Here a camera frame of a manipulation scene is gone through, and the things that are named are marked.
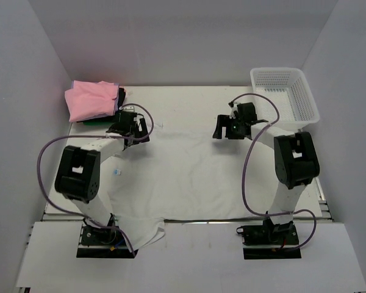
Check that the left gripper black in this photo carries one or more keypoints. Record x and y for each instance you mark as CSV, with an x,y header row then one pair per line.
x,y
141,134

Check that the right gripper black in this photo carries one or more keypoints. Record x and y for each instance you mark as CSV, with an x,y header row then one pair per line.
x,y
224,121

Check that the white t shirt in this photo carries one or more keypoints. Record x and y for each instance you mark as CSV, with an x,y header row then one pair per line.
x,y
186,177

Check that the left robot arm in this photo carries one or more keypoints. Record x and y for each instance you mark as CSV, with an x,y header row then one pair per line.
x,y
79,172

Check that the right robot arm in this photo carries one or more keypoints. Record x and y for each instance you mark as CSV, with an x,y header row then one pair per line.
x,y
295,162

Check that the black folded t shirt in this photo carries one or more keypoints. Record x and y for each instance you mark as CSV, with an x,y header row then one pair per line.
x,y
122,97

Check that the green folded t shirt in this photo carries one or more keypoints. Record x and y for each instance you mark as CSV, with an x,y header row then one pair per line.
x,y
98,123

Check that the pink folded t shirt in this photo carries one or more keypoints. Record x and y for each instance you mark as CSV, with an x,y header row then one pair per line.
x,y
86,100

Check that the white plastic basket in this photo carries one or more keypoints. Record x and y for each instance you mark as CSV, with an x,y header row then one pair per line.
x,y
289,90

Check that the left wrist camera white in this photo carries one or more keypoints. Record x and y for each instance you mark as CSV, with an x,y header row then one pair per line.
x,y
136,117

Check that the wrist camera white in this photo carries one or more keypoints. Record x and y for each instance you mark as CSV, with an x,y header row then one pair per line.
x,y
136,117
234,110

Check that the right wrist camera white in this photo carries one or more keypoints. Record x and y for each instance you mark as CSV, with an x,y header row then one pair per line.
x,y
234,110

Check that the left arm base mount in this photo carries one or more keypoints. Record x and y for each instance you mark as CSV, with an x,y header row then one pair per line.
x,y
95,243

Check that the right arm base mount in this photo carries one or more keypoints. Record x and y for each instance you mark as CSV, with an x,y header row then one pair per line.
x,y
259,244

